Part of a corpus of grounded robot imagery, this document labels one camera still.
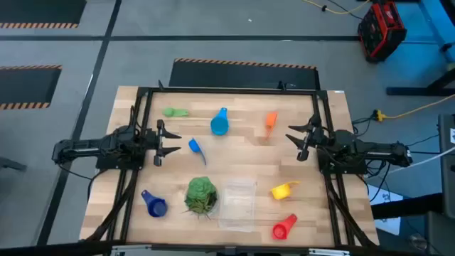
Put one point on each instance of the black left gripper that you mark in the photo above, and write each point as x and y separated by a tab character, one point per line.
160	142

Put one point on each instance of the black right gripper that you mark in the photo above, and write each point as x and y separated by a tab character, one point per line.
314	137

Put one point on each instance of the small blue measuring cup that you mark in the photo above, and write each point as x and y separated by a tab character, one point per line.
194	145

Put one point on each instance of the green measuring cup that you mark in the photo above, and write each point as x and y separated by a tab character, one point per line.
170	112

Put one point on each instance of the orange measuring cup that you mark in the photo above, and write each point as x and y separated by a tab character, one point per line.
271	120

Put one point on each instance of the yellow measuring cup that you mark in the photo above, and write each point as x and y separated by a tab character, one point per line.
279	192

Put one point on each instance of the dark blue measuring cup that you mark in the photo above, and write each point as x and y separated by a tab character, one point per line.
156	208

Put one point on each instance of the clear plastic basket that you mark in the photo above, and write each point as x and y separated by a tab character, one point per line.
237	206

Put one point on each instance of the red measuring cup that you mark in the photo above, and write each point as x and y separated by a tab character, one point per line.
279	232

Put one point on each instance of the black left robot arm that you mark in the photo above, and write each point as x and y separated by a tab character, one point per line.
85	145

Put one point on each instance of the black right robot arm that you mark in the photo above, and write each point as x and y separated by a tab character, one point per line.
373	147

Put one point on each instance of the succulent in white patterned pot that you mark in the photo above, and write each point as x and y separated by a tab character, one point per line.
200	190

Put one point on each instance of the black hazard-striped floor mat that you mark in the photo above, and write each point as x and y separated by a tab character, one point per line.
39	10
241	76
25	87

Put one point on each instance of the white paper sheet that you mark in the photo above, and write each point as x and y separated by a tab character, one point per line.
380	197

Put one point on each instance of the black table foot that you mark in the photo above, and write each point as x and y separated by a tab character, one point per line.
419	91

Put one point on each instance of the black metal bar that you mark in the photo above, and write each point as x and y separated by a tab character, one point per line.
409	207

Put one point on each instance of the red and black tool case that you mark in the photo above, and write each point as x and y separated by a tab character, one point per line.
382	32

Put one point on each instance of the grey cabinet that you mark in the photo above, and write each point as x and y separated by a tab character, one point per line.
448	170

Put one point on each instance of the black crossbeam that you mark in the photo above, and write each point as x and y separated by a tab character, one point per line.
53	249

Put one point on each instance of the grey furniture foot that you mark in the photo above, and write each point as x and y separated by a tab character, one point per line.
10	164

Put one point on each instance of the blue metal beam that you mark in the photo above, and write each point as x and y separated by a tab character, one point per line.
440	25

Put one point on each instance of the black aluminium table frame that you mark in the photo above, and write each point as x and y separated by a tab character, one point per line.
231	91

